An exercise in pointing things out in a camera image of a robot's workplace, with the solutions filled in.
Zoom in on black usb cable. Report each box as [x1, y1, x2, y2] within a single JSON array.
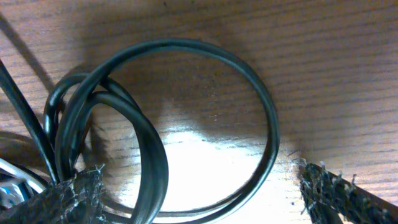
[[0, 37, 280, 224]]

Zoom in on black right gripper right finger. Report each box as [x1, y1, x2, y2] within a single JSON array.
[[300, 163, 397, 224]]

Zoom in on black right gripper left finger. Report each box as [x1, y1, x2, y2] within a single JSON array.
[[1, 166, 104, 224]]

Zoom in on white usb cable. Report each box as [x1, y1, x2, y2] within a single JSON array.
[[0, 157, 47, 209]]

